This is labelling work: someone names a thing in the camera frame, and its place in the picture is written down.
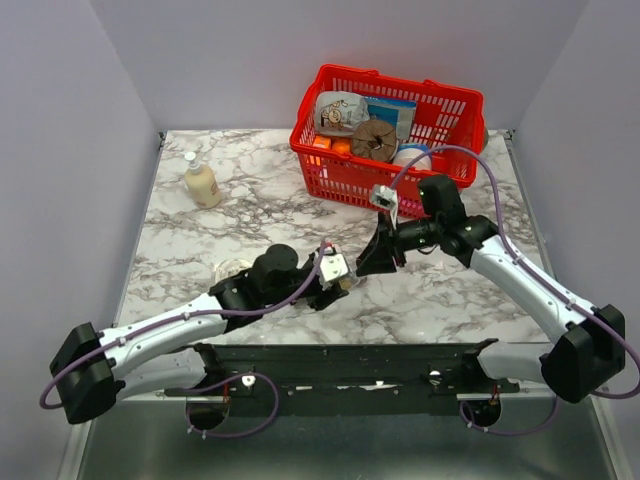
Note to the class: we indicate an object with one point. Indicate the cream lotion pump bottle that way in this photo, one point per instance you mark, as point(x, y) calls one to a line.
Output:
point(201, 182)

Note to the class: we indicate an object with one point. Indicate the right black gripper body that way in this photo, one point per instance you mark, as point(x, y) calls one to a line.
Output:
point(416, 234)

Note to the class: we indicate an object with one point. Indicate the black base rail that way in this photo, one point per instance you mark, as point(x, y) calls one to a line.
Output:
point(341, 380)

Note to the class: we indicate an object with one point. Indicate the white blue lidded tub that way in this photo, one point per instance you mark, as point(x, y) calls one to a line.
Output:
point(407, 152)

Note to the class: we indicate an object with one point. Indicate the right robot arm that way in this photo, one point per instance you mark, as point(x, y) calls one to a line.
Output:
point(583, 350)

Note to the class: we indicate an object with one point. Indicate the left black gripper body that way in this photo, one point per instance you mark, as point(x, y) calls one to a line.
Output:
point(319, 298)

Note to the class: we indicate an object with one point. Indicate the orange fruit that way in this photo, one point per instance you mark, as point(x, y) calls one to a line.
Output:
point(341, 145)

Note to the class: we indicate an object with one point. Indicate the brown round paper package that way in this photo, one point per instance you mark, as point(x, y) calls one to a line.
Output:
point(374, 140)

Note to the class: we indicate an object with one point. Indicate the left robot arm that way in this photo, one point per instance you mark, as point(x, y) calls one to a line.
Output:
point(94, 369)

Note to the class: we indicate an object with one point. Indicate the white snack bag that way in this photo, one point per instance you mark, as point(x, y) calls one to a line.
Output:
point(339, 113)

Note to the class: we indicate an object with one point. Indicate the grey weekly pill organizer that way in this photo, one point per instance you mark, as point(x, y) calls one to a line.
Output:
point(350, 282)

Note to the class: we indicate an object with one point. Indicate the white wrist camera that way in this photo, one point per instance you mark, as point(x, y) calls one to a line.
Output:
point(386, 198)
point(333, 267)

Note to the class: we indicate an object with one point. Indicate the orange small package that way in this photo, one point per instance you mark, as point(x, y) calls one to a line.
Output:
point(322, 142)

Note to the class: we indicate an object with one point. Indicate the red plastic shopping basket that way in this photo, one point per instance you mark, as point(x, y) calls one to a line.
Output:
point(445, 114)

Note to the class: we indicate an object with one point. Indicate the blue white packet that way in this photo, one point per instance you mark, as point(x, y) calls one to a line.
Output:
point(398, 113)

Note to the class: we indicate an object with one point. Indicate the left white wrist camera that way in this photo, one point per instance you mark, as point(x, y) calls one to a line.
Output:
point(333, 267)

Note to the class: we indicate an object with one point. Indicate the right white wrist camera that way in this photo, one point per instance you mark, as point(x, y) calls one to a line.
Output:
point(386, 198)

